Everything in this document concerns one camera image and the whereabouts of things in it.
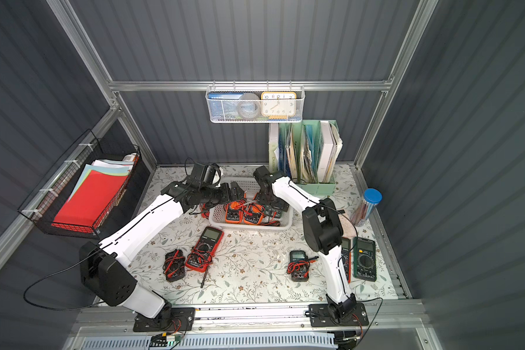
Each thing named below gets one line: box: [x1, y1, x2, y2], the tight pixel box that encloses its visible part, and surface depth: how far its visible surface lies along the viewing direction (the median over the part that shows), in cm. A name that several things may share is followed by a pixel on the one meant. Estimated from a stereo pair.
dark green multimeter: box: [352, 236, 377, 282], surface depth 86 cm
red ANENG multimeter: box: [185, 226, 225, 273], surface depth 88 cm
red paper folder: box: [51, 169, 130, 232], surface depth 71 cm
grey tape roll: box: [236, 92, 261, 119], surface depth 89 cm
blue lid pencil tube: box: [351, 188, 383, 227], surface depth 86 cm
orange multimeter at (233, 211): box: [224, 201, 244, 224], surface depth 98 cm
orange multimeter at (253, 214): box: [242, 204, 265, 226], surface depth 98 cm
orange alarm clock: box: [261, 91, 297, 120], surface depth 90 cm
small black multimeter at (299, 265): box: [286, 250, 320, 283], surface depth 83 cm
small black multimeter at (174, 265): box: [162, 248, 186, 283], surface depth 84 cm
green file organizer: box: [268, 119, 343, 197], surface depth 101 cm
